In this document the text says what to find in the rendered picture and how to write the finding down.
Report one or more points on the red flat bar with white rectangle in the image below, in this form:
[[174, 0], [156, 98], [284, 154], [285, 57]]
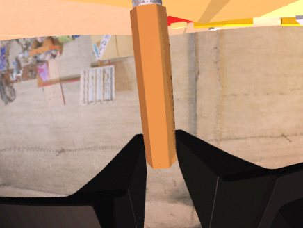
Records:
[[177, 23]]

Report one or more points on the pale yellow panel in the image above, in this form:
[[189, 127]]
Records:
[[204, 11]]

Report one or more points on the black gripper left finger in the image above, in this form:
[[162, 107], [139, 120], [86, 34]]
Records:
[[114, 198]]

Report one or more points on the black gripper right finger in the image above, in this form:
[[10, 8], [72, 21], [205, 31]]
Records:
[[229, 192]]

